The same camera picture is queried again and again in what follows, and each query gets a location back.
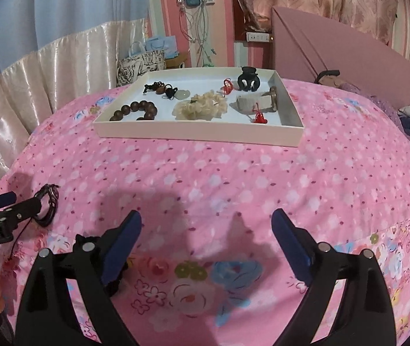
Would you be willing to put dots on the pink floral bedsheet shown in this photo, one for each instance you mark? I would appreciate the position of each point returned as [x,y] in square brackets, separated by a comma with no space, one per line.
[226,180]

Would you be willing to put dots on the cream yellow scrunchie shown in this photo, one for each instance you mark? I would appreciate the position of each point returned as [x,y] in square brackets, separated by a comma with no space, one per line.
[197,108]

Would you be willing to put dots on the blue sheer curtain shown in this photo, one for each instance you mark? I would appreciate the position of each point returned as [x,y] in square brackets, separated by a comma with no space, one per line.
[64,0]

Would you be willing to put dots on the white shallow tray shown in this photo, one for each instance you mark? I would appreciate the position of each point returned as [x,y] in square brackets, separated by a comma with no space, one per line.
[190,135]

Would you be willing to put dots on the black headband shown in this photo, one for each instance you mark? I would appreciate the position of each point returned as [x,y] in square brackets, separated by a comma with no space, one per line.
[327,72]

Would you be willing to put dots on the cream satin curtain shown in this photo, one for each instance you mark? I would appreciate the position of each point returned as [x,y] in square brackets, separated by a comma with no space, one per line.
[64,65]

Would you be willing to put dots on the white power strip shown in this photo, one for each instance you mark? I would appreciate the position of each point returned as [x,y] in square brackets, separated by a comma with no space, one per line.
[259,37]

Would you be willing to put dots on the black hair claw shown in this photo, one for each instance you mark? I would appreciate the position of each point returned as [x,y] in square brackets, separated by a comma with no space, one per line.
[248,79]

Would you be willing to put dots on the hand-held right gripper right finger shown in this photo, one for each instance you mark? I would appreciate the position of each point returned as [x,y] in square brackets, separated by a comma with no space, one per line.
[291,245]

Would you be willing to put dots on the blue paper gift bag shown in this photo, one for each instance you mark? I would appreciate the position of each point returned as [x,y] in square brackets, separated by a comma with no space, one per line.
[161,45]

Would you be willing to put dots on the floral print tote bag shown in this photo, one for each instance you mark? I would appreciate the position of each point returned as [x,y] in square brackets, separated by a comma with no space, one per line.
[140,66]

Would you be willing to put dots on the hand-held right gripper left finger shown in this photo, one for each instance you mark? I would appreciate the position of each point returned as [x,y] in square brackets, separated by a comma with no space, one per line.
[122,245]

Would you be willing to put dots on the brown cardboard box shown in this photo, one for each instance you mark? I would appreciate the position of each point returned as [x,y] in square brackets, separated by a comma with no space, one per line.
[177,63]

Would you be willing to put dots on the purple knitted blanket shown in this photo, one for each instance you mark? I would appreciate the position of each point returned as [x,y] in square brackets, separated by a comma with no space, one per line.
[385,108]

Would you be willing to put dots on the red knot amber pendant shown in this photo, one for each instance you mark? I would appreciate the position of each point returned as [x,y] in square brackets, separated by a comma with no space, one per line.
[228,86]

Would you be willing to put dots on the pink padded headboard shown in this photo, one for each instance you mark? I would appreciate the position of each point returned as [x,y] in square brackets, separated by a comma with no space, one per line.
[352,54]

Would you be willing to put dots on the red knot white charm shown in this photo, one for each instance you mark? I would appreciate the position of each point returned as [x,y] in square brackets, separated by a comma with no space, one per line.
[260,118]

